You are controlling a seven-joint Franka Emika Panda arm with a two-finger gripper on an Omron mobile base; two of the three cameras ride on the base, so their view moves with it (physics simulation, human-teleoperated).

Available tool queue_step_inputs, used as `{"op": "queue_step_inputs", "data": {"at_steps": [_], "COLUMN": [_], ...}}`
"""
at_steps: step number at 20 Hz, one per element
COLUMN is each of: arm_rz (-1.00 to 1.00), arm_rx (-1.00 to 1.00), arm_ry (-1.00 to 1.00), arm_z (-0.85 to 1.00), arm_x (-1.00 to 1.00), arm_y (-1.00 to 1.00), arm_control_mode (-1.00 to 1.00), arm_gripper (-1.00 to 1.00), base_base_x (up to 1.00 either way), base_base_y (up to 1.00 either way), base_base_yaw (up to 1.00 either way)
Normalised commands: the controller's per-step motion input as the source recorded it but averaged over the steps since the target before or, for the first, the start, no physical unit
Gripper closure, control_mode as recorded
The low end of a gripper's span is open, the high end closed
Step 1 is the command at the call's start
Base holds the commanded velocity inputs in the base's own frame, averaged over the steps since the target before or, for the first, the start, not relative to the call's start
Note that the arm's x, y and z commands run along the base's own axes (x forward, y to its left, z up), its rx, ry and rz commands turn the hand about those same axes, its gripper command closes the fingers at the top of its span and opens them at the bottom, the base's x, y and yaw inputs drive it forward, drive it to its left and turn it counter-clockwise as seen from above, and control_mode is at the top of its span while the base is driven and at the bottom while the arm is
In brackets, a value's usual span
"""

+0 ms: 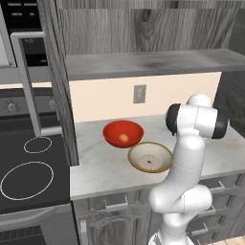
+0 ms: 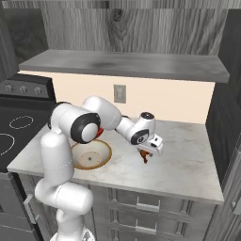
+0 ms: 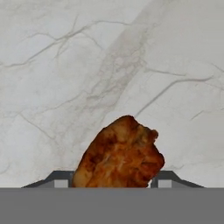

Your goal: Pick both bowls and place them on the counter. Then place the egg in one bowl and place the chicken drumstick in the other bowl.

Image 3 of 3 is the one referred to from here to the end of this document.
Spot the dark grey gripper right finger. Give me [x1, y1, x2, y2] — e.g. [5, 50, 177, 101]
[150, 170, 205, 189]

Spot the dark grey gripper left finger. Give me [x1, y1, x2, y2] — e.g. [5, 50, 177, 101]
[22, 170, 75, 189]

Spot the brown chicken drumstick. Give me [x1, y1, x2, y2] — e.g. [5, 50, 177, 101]
[71, 115, 166, 189]

